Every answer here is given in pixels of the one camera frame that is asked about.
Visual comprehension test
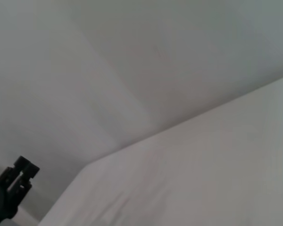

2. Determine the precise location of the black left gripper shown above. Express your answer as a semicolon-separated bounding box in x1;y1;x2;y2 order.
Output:
0;155;41;226

